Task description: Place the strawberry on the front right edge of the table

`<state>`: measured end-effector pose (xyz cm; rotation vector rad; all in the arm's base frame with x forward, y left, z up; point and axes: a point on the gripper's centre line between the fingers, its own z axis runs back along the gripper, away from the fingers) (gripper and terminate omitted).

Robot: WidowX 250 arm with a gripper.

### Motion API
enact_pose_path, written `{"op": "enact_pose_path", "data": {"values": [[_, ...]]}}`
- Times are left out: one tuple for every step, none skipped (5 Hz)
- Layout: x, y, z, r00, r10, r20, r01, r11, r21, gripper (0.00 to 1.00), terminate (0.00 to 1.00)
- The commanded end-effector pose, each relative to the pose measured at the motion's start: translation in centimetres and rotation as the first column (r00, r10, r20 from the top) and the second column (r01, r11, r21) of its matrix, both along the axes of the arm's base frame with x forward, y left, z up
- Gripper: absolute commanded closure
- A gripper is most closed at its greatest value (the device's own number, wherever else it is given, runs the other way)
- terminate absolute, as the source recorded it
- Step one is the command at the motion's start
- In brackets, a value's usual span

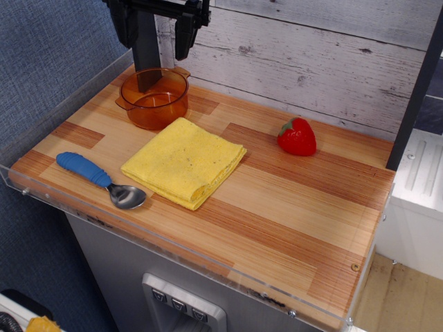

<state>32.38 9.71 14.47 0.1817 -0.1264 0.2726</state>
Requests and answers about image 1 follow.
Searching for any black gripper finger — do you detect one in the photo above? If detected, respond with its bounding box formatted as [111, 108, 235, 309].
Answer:
[109, 3, 138, 48]
[174, 14, 199, 61]

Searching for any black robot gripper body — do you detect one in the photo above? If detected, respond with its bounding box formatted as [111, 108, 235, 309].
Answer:
[104, 1, 211, 27]

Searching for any red plastic strawberry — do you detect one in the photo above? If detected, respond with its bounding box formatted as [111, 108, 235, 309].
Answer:
[277, 118, 317, 156]

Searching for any amber transparent plastic pot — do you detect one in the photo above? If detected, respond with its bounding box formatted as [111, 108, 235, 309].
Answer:
[116, 67, 190, 130]

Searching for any folded yellow cloth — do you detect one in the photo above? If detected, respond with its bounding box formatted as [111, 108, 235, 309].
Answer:
[120, 118, 247, 211]

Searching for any clear acrylic table guard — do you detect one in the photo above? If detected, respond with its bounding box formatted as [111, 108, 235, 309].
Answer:
[1, 68, 394, 331]

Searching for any silver cabinet with buttons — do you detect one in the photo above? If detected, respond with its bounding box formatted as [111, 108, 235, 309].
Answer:
[67, 214, 315, 331]

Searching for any white grooved side unit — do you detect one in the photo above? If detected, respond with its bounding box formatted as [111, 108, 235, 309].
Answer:
[375, 129, 442, 279]

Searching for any yellow object bottom left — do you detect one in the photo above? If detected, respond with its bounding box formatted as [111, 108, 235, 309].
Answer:
[26, 316, 62, 332]

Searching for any dark grey left post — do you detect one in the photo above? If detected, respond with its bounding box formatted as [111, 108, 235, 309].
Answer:
[132, 10, 161, 93]

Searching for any dark grey post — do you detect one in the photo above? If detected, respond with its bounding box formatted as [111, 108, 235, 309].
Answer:
[385, 0, 443, 171]
[132, 10, 161, 93]

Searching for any blue handled metal spoon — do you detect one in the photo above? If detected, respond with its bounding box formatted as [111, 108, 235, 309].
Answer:
[56, 151, 146, 210]

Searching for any dark grey right post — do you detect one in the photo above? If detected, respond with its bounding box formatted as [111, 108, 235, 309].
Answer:
[385, 0, 443, 171]

